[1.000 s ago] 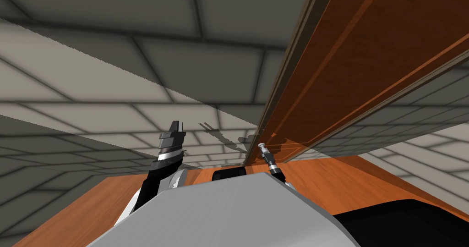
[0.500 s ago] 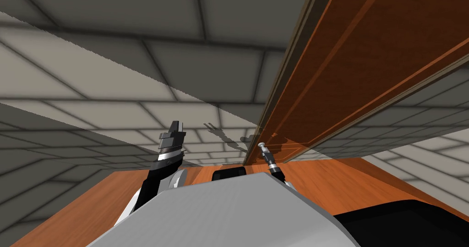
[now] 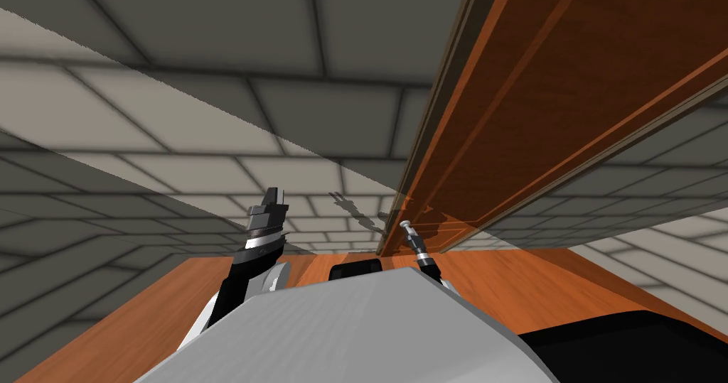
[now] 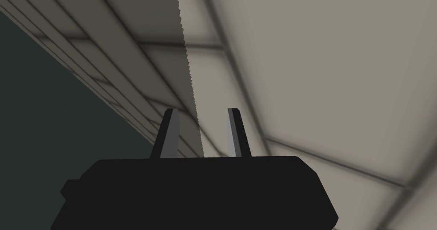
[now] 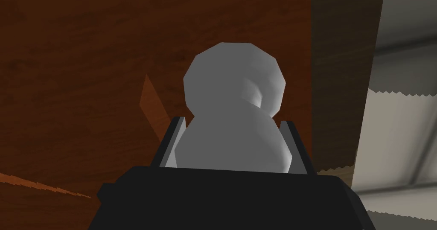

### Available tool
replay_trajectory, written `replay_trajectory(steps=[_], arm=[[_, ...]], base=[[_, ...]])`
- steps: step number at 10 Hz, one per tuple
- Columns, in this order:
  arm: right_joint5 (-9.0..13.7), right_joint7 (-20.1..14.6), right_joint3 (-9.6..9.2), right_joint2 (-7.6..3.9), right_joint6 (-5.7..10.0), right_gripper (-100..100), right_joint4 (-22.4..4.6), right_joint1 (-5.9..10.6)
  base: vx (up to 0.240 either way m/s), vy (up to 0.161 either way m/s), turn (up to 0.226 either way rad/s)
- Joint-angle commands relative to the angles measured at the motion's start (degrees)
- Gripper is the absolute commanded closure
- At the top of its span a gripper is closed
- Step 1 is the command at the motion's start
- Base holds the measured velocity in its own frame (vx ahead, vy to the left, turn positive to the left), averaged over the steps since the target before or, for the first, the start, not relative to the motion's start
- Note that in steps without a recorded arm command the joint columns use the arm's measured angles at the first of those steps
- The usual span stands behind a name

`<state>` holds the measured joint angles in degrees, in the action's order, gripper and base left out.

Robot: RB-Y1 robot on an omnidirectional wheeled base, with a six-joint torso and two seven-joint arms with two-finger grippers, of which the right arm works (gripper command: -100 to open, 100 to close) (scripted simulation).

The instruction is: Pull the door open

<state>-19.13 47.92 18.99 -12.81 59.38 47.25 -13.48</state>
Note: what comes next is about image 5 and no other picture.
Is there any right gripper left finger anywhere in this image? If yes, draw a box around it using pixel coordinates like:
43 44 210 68
150 116 186 168

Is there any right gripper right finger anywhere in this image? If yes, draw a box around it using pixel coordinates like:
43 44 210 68
279 120 317 175

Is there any grey round door knob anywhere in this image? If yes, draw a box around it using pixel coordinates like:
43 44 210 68
174 42 293 174

